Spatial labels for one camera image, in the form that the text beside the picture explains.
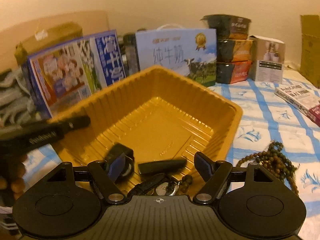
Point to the white product box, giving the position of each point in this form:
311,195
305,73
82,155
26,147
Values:
267,55

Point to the blue white checkered bedsheet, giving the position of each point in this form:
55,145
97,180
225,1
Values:
267,117

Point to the large brown cardboard box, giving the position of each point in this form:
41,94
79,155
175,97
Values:
309,65

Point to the grey knitted cloth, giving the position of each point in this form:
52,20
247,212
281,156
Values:
17,106

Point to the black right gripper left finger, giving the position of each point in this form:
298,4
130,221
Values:
104,174

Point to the colourful cartoon milk carton box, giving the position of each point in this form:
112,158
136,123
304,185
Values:
62,75

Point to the black instant noodle bowl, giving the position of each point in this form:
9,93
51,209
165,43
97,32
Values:
228,26

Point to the orange black noodle box lower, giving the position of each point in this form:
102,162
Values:
232,72

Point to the blue cow milk gift box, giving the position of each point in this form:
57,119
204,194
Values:
189,52

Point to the brown cardboard box left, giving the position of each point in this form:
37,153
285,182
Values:
45,39

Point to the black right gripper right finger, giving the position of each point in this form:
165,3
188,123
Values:
216,175

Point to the orange black noodle box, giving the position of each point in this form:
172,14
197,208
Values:
234,50
232,72

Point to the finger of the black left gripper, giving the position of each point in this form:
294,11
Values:
18,140

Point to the yellow plastic tray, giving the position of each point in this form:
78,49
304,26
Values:
159,115

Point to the dark bottle behind boxes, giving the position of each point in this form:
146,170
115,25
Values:
131,53

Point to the person's left hand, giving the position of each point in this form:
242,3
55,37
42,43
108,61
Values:
12,183

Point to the orange black noodle box upper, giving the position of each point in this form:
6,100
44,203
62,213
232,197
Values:
234,50

